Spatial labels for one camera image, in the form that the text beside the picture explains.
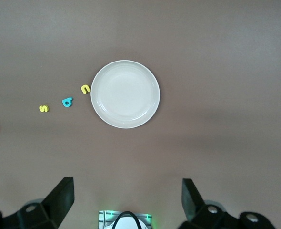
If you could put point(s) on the yellow letter u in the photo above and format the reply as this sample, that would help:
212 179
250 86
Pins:
85 91

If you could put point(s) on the yellow letter s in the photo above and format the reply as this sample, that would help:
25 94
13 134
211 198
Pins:
44 108

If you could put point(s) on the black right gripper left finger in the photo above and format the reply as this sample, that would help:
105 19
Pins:
54 205

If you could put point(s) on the teal letter b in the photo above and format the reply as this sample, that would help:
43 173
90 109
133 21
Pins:
70 102

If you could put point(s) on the beige plate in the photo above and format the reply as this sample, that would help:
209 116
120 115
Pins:
125 95

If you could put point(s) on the brown table cover sheet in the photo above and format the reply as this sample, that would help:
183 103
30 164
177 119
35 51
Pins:
202 47

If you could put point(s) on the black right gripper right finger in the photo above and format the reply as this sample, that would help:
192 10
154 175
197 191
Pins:
195 210

